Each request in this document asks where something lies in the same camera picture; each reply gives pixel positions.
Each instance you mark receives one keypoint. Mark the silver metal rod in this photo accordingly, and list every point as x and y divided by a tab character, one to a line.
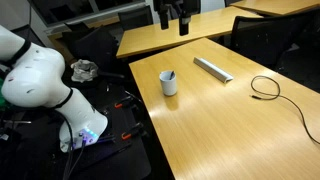
16	122

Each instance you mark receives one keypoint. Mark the black mesh office chair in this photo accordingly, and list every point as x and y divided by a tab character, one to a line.
263	36

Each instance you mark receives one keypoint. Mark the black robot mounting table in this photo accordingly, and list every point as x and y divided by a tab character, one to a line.
126	163

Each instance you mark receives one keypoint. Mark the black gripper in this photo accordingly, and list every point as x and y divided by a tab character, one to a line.
176	4

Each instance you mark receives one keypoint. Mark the black clamp with orange tip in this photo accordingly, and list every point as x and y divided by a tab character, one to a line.
125	102
133	130

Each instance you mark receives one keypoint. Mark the black pen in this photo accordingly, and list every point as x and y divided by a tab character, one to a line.
172	75

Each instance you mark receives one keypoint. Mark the crumpled grey cloth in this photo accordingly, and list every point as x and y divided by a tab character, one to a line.
83	70

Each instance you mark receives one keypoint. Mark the wooden side table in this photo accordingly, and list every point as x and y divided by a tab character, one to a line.
283	6
213	23

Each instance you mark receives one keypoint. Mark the dark window with grey frame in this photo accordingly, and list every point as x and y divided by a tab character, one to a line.
66	8

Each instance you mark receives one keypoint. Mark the white mug cup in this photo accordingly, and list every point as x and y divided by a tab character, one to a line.
168	87

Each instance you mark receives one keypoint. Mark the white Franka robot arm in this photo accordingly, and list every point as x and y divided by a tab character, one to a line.
33	76

